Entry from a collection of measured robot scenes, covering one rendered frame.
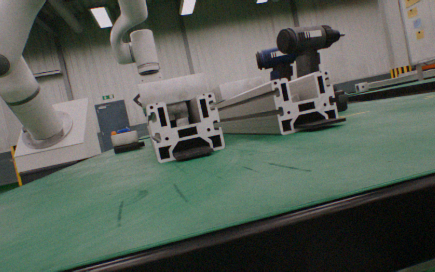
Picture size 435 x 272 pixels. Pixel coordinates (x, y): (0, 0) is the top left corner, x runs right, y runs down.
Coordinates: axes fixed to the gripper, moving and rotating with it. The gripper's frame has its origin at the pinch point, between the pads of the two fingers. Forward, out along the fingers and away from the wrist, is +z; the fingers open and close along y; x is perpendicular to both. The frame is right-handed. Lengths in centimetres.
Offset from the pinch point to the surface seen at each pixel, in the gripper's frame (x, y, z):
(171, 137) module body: 86, 2, 8
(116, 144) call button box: 21.7, 15.6, 8.2
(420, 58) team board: -186, -292, -11
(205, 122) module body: 86, -4, 7
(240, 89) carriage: 53, -19, 1
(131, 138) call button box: 21.7, 10.7, 7.5
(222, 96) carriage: 53, -14, 2
